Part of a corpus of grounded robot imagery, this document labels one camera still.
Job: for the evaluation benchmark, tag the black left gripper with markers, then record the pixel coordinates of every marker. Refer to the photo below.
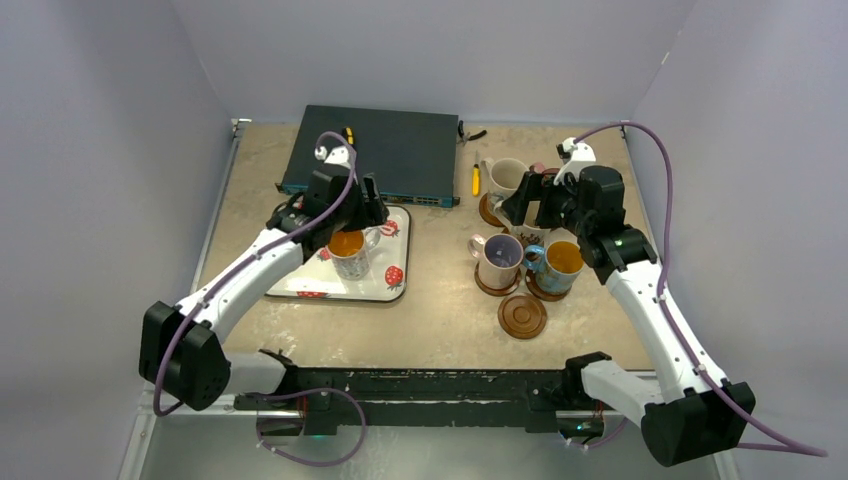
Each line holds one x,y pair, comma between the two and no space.
371,213

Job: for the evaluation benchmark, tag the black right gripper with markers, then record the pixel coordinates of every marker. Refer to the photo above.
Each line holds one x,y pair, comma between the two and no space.
530,196

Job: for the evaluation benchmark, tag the orange interior mug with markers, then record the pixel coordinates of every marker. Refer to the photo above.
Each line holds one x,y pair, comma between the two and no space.
349,252

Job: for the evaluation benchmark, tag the blue butterfly mug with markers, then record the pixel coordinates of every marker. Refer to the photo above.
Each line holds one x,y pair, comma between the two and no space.
556,266

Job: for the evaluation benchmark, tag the cream floral mug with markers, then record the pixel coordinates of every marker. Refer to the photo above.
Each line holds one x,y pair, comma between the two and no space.
504,177

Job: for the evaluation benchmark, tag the wooden coaster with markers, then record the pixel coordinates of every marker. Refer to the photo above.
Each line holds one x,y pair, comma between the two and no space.
499,283
537,291
485,212
522,316

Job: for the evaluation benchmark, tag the purple interior mug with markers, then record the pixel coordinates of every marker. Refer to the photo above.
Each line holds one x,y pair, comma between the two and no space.
499,251

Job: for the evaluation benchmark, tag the wooden coaster front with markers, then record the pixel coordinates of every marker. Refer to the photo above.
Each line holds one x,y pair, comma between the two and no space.
522,316

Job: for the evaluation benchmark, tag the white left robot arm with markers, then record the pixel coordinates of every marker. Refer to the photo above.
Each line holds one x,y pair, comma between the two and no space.
181,351

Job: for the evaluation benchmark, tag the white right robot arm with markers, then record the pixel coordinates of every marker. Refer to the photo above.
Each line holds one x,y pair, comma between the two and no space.
693,410

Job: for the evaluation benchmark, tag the white strawberry tray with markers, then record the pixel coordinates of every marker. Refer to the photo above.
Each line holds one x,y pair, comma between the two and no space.
378,276

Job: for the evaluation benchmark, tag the small yellow screwdriver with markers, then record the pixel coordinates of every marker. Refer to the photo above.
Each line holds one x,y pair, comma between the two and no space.
476,176

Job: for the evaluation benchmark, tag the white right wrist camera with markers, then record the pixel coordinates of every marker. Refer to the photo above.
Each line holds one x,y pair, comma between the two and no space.
575,156

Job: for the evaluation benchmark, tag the dark network switch box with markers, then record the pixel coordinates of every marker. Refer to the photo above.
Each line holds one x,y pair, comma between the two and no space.
412,155

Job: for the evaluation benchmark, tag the black handled pliers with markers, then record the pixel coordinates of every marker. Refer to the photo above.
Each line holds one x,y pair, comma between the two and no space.
464,137

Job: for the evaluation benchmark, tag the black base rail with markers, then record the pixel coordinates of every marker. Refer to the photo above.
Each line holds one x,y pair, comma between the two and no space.
325,398

